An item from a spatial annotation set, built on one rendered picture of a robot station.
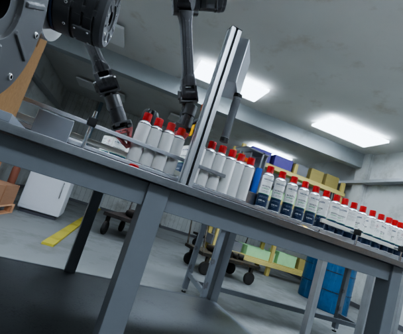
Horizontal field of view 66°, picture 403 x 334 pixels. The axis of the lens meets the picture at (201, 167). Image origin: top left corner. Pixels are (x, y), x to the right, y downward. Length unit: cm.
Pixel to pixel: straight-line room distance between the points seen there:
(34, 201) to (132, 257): 458
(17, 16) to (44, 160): 49
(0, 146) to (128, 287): 43
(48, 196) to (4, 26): 502
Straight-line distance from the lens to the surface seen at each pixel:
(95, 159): 74
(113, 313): 85
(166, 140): 124
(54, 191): 530
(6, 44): 33
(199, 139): 114
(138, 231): 80
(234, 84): 125
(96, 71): 126
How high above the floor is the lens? 77
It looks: 8 degrees up
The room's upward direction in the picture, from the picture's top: 18 degrees clockwise
